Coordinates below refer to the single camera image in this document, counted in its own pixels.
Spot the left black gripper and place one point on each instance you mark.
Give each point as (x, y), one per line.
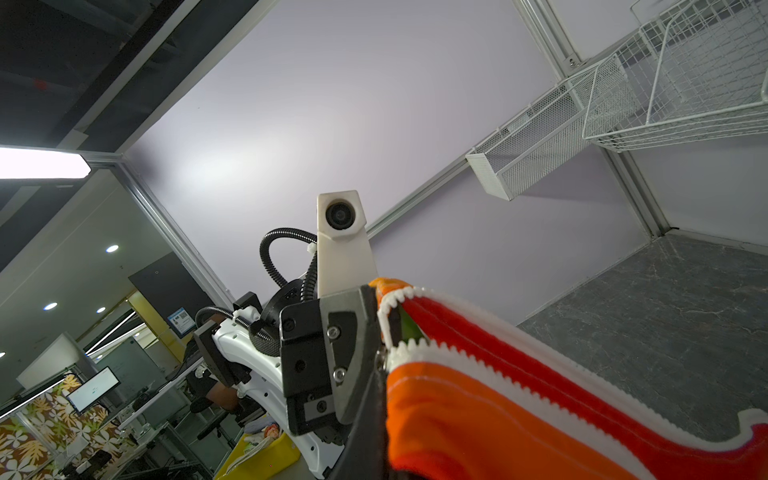
(290, 329)

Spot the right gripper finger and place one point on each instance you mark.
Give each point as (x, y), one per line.
(365, 454)

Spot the colourful red white kids jacket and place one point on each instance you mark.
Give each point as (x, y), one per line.
(470, 396)

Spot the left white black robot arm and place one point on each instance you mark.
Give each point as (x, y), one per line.
(229, 352)

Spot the office computer monitor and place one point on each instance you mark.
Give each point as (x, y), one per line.
(93, 390)

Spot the white mesh box basket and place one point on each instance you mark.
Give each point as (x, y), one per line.
(537, 141)

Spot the bright ceiling light panel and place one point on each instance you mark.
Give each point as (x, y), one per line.
(40, 164)

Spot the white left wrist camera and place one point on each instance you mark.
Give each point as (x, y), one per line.
(344, 254)

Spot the long white wire basket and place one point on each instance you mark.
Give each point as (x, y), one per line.
(696, 72)

